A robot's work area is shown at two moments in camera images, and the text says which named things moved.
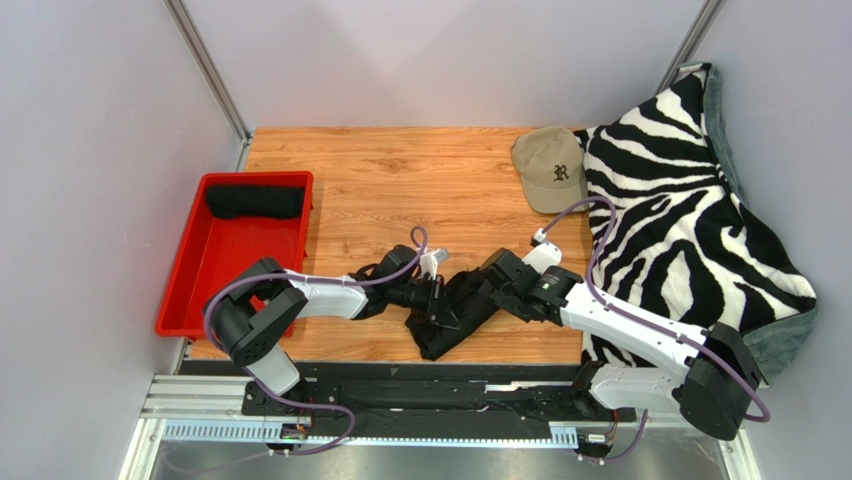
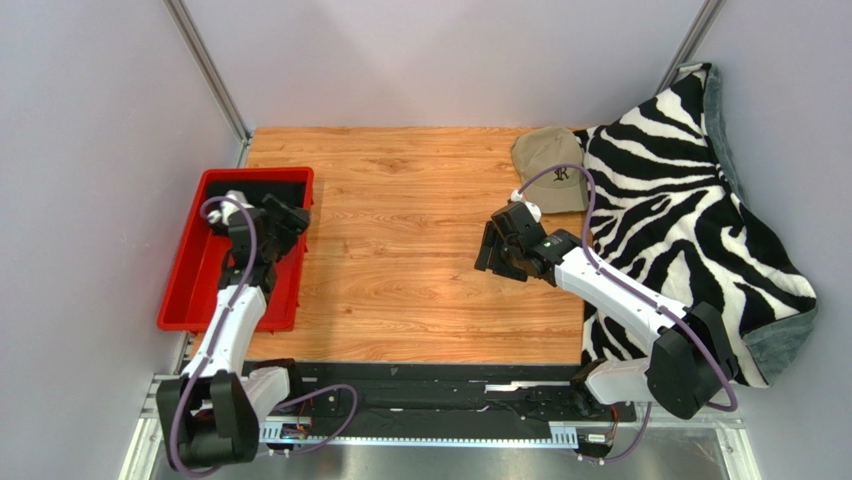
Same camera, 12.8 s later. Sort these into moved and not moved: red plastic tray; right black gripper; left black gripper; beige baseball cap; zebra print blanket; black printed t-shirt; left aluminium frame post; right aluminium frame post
Moved: left black gripper; right black gripper; black printed t-shirt
Not moved: right aluminium frame post; left aluminium frame post; red plastic tray; zebra print blanket; beige baseball cap
